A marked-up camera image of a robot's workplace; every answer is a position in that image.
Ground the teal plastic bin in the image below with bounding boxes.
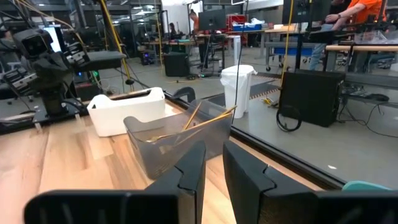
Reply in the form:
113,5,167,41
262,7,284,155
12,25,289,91
341,180,393,192

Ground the black table clamp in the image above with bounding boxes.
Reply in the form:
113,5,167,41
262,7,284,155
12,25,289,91
172,86,197,103

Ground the yellow cable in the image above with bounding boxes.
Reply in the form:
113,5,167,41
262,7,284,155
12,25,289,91
280,0,295,88
99,0,134,85

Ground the black aluminium rig frame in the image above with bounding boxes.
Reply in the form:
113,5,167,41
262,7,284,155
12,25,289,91
0,90,346,191

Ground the person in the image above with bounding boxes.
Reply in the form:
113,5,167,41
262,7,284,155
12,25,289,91
188,9,206,63
167,22,178,40
309,0,388,71

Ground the grey translucent plastic bin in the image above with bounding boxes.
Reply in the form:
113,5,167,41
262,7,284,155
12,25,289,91
123,99,233,180

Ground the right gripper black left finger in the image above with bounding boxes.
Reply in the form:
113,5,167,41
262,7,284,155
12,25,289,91
145,141,207,224

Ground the wooden work table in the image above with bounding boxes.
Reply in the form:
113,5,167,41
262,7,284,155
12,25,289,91
325,44,398,73

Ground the red crate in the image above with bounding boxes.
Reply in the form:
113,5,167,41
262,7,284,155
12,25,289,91
226,14,249,32

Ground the large black monitor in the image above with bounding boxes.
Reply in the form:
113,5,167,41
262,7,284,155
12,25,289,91
282,0,332,24

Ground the thin black hanging cable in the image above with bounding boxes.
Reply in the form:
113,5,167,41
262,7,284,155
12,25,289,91
233,0,249,116

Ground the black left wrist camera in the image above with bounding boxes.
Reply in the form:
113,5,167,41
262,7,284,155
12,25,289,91
12,28,54,59

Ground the black computer case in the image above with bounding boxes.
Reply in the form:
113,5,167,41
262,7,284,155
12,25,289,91
278,70,346,128

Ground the small black hazard-striped mat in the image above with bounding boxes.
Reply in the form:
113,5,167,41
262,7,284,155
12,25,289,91
206,79,282,108

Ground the black speaker box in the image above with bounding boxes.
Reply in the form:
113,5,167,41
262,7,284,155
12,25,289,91
164,52,191,78

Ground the white plastic bin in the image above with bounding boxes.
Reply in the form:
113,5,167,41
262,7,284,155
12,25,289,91
86,86,167,138

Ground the dark grey desk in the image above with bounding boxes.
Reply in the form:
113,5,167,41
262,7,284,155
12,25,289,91
67,50,127,73

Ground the black computer monitor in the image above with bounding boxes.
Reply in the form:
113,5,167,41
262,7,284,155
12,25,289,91
198,9,227,31

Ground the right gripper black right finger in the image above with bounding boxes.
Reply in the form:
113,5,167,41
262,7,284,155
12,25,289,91
223,140,314,224

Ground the coiled black floor cable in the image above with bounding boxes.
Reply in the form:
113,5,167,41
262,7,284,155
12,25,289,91
275,104,303,133

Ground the white trash bin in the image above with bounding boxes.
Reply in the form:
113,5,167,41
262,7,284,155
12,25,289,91
220,64,258,119

